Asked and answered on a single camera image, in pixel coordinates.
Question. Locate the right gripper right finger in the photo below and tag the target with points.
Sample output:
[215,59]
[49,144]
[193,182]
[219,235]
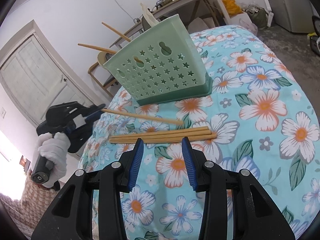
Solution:
[255,215]

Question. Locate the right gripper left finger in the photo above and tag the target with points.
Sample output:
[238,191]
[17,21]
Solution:
[69,216]

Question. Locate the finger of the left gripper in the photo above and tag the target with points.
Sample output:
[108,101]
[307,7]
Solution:
[93,117]
[93,109]

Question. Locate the wooden chopstick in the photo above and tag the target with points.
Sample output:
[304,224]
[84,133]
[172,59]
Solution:
[98,48]
[165,139]
[176,135]
[144,117]
[117,32]
[149,134]

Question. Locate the white gloved left hand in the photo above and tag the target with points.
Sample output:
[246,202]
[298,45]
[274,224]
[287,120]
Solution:
[53,148]

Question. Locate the white door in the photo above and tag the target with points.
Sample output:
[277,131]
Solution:
[35,82]

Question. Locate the wooden chair dark seat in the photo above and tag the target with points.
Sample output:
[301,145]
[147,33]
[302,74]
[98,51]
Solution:
[102,77]

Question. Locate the floral blue tablecloth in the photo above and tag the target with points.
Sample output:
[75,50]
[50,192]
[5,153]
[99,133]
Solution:
[260,120]

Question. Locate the green star-perforated utensil holder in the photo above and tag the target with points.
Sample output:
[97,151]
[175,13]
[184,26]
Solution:
[161,65]

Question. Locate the long wooden side table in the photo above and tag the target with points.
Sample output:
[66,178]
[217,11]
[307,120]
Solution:
[176,4]

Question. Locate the yellow plastic bag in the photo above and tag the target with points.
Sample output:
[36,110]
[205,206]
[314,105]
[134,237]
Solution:
[232,7]

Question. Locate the silver refrigerator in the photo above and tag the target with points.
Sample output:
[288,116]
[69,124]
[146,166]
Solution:
[293,15]

